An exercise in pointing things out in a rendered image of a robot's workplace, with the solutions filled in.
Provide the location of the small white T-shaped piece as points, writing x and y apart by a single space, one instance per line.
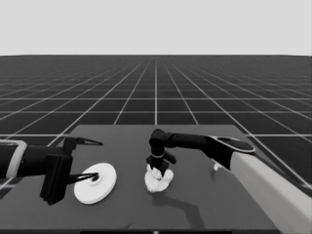
216 167

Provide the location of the large thick white disc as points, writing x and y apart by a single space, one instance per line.
97 194

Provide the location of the white round carrier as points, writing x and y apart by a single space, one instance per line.
161 187

